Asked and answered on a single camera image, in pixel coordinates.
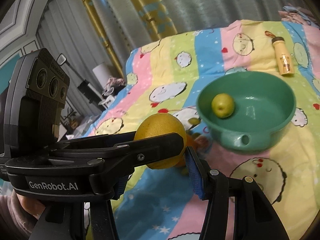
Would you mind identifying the large yellow grapefruit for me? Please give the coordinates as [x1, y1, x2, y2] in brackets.
[134, 113, 187, 170]

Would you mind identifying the pile of pink clothes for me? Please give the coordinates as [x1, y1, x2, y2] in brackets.
[278, 3, 319, 28]

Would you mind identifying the green pear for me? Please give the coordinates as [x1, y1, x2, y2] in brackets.
[211, 93, 235, 119]

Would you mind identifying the orange fruit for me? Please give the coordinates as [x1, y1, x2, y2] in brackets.
[175, 133, 210, 167]

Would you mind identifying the grey yellow curtain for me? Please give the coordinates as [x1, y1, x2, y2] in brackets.
[36, 0, 304, 115]

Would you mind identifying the yellow cartoon bear bottle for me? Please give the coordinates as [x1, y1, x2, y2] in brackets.
[265, 31, 295, 75]

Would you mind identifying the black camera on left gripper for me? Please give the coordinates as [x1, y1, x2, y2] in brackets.
[1, 48, 70, 158]

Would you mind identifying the colourful cartoon striped bedsheet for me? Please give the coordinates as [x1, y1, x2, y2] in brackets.
[87, 20, 319, 239]

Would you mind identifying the small green fruit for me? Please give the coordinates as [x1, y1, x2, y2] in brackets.
[188, 118, 201, 126]

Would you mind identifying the left hand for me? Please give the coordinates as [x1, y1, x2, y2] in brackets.
[17, 194, 46, 219]

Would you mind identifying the green plastic bowl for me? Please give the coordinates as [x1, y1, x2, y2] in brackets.
[196, 71, 296, 154]

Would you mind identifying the pink fleece sleeve forearm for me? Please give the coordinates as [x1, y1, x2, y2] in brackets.
[1, 191, 36, 239]

